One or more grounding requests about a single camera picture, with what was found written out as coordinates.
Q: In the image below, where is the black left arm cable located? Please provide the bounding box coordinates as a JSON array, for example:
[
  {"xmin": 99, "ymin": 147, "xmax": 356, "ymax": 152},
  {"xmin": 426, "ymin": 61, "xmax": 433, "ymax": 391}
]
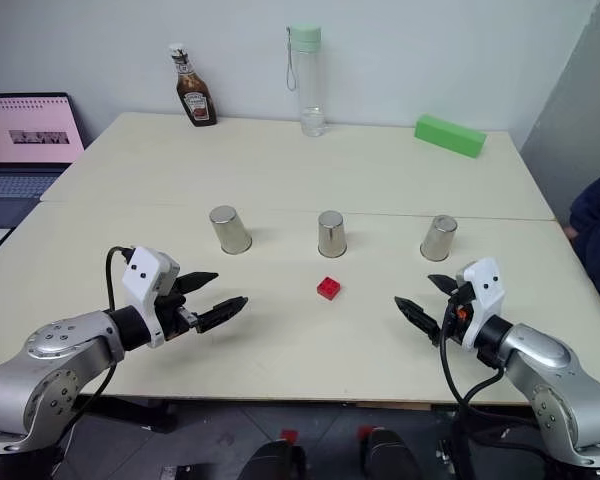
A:
[{"xmin": 54, "ymin": 245, "xmax": 135, "ymax": 461}]

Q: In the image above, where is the open laptop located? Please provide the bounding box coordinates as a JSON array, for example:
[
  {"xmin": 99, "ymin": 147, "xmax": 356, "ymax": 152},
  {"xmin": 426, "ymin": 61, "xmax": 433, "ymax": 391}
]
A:
[{"xmin": 0, "ymin": 92, "xmax": 86, "ymax": 231}]

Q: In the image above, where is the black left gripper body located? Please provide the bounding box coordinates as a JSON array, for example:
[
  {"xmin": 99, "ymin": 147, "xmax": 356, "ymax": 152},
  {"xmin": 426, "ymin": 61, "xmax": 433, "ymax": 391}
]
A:
[{"xmin": 154, "ymin": 284, "xmax": 201, "ymax": 342}]

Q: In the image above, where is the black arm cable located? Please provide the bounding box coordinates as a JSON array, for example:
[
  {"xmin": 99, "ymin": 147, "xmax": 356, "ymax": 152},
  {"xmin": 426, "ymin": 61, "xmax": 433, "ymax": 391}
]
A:
[
  {"xmin": 54, "ymin": 245, "xmax": 135, "ymax": 461},
  {"xmin": 438, "ymin": 299, "xmax": 536, "ymax": 431}
]

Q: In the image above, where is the steel cup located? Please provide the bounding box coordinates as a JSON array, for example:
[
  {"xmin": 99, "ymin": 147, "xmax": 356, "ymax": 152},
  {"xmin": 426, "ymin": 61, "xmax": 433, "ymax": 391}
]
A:
[
  {"xmin": 419, "ymin": 215, "xmax": 458, "ymax": 262},
  {"xmin": 316, "ymin": 210, "xmax": 349, "ymax": 258},
  {"xmin": 208, "ymin": 205, "xmax": 253, "ymax": 255}
]

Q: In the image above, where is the green foam block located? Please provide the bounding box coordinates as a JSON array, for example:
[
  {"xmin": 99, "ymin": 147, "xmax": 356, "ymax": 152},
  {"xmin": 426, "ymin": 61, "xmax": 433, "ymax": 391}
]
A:
[{"xmin": 413, "ymin": 114, "xmax": 488, "ymax": 159}]

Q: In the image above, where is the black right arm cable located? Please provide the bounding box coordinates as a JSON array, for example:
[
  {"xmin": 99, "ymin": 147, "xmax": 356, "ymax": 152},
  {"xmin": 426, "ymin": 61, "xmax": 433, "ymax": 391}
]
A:
[{"xmin": 438, "ymin": 299, "xmax": 536, "ymax": 431}]

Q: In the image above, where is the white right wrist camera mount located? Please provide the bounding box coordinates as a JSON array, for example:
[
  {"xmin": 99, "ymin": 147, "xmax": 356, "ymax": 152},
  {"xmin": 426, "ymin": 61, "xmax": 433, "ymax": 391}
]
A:
[{"xmin": 455, "ymin": 257, "xmax": 507, "ymax": 351}]

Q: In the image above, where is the person in dark blue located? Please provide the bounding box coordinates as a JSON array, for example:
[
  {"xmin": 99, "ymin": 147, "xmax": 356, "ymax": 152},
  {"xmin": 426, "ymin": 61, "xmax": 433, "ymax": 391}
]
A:
[{"xmin": 563, "ymin": 160, "xmax": 600, "ymax": 326}]

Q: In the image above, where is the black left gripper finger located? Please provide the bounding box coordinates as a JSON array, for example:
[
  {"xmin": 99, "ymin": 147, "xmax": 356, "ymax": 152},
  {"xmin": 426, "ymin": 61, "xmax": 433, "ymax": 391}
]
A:
[
  {"xmin": 172, "ymin": 271, "xmax": 220, "ymax": 298},
  {"xmin": 196, "ymin": 296, "xmax": 250, "ymax": 335}
]

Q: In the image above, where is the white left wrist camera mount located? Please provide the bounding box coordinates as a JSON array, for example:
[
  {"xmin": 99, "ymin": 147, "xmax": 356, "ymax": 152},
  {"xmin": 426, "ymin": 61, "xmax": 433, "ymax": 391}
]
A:
[{"xmin": 121, "ymin": 246, "xmax": 181, "ymax": 350}]

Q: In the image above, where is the red toy brick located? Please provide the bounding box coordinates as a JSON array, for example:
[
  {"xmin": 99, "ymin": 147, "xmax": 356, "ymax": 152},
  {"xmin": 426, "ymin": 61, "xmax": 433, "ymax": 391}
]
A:
[{"xmin": 316, "ymin": 276, "xmax": 343, "ymax": 302}]

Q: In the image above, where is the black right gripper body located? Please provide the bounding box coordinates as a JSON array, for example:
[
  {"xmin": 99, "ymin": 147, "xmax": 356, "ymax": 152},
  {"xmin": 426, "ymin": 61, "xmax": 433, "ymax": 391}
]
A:
[{"xmin": 442, "ymin": 282, "xmax": 477, "ymax": 347}]

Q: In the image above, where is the clear bottle green lid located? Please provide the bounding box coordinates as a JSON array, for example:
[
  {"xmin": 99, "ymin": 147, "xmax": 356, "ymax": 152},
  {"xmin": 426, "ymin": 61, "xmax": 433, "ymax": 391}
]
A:
[{"xmin": 285, "ymin": 24, "xmax": 328, "ymax": 138}]

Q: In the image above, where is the dark rounded shape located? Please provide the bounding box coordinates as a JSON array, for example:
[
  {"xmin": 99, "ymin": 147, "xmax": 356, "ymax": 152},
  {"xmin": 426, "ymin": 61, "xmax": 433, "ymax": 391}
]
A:
[
  {"xmin": 237, "ymin": 439, "xmax": 309, "ymax": 480},
  {"xmin": 359, "ymin": 427, "xmax": 424, "ymax": 480}
]

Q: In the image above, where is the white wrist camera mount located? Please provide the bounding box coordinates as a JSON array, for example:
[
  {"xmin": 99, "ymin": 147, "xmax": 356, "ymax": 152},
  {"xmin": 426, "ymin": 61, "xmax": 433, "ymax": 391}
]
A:
[
  {"xmin": 121, "ymin": 246, "xmax": 181, "ymax": 350},
  {"xmin": 455, "ymin": 257, "xmax": 507, "ymax": 351}
]

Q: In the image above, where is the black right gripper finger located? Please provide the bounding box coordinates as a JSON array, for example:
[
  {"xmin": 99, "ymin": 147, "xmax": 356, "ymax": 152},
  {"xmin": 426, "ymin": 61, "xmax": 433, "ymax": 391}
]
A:
[
  {"xmin": 394, "ymin": 296, "xmax": 442, "ymax": 348},
  {"xmin": 427, "ymin": 273, "xmax": 462, "ymax": 299}
]

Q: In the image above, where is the brown sauce bottle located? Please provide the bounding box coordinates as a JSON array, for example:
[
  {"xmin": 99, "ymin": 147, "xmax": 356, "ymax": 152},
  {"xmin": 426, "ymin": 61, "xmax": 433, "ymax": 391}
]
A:
[{"xmin": 169, "ymin": 43, "xmax": 218, "ymax": 128}]

